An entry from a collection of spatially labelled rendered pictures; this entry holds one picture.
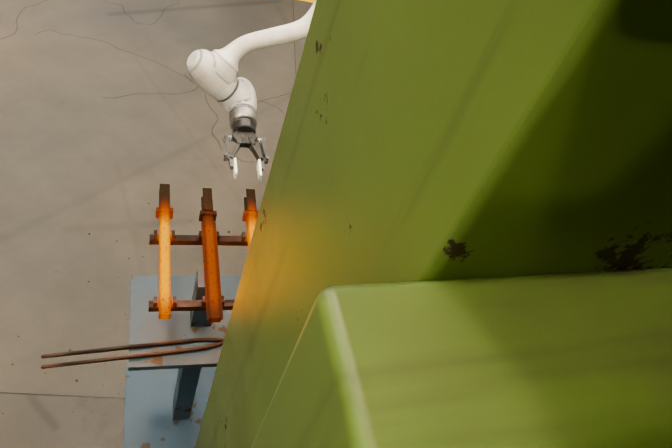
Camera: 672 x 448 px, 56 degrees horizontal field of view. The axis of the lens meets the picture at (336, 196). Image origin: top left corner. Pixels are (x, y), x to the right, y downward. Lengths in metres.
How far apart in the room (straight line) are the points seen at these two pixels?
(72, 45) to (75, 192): 1.10
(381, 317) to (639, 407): 0.21
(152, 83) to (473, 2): 3.31
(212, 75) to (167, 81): 1.70
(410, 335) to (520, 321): 0.10
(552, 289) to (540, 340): 0.06
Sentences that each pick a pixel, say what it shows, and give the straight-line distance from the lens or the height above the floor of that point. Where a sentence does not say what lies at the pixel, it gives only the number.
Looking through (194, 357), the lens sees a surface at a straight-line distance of 1.90.
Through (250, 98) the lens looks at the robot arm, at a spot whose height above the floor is 1.01.
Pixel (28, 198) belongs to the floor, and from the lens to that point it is 3.15.
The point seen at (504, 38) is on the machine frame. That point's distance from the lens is 0.46.
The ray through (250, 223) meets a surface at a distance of 1.84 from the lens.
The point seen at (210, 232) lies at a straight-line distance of 1.79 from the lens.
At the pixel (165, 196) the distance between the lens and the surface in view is 1.86.
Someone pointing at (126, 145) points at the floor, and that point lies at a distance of 3.37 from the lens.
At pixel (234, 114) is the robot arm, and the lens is 2.12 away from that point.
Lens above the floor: 2.38
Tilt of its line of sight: 45 degrees down
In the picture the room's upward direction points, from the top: 22 degrees clockwise
